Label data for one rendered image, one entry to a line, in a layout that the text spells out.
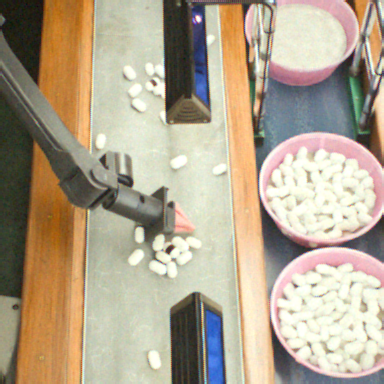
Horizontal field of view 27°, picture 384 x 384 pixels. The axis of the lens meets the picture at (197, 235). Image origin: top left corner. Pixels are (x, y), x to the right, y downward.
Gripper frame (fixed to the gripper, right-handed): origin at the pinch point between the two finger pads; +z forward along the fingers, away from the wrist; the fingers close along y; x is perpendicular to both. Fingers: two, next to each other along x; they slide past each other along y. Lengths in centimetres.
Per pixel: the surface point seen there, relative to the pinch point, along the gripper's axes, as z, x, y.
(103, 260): -12.2, 12.7, -6.0
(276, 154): 14.2, -12.3, 17.8
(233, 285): 7.8, -3.6, -12.0
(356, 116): 31.7, -21.8, 30.9
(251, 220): 9.2, -8.5, 1.2
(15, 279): 8, 91, 28
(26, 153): 6, 91, 74
